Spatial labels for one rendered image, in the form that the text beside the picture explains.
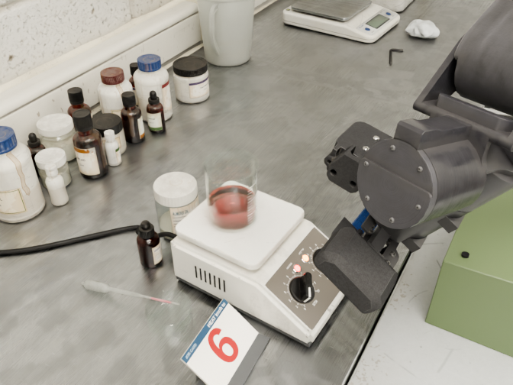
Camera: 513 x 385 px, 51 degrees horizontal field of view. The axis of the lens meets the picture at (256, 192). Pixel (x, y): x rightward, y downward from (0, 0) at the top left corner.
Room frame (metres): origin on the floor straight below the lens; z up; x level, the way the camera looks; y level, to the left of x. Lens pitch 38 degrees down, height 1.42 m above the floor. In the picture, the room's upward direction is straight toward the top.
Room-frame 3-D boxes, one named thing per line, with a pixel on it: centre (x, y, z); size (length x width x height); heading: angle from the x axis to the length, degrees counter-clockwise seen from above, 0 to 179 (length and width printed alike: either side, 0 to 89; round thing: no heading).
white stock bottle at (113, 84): (0.86, 0.25, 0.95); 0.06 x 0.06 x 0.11
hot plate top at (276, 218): (0.50, 0.02, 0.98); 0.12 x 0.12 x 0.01; 57
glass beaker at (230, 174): (0.50, 0.03, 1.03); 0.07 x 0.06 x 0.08; 152
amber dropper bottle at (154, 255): (0.52, 0.14, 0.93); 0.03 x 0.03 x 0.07
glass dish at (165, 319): (0.42, 0.10, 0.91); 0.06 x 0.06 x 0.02
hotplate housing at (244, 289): (0.49, 0.00, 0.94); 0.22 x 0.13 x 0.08; 57
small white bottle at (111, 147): (0.74, 0.24, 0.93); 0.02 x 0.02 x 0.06
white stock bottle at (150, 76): (0.90, 0.19, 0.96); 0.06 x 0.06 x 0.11
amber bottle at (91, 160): (0.72, 0.26, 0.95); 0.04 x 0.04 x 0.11
